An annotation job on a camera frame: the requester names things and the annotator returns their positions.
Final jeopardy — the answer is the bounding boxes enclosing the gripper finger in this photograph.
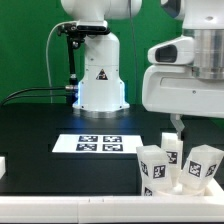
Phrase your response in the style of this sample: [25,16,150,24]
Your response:
[170,114,185,140]

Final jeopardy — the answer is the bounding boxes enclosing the white paper marker sheet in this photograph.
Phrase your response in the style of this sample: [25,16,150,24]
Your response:
[52,134,143,154]

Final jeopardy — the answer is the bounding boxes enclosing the white front rail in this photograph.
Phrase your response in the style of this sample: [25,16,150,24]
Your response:
[0,196,224,224]

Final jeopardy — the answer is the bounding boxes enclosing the black camera on stand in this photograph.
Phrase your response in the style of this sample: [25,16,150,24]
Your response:
[57,21,110,105]

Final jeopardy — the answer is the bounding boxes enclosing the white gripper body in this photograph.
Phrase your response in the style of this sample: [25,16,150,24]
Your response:
[142,65,224,118]

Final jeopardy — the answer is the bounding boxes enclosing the white block left edge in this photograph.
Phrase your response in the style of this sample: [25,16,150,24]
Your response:
[0,157,6,179]

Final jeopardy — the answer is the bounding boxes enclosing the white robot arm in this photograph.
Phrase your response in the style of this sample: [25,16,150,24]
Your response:
[61,0,224,131]

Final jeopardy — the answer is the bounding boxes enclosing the black cable pair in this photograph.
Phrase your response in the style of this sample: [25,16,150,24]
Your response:
[0,86,78,107]

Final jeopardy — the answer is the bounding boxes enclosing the white thin cable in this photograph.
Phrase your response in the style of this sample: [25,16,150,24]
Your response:
[45,21,76,105]

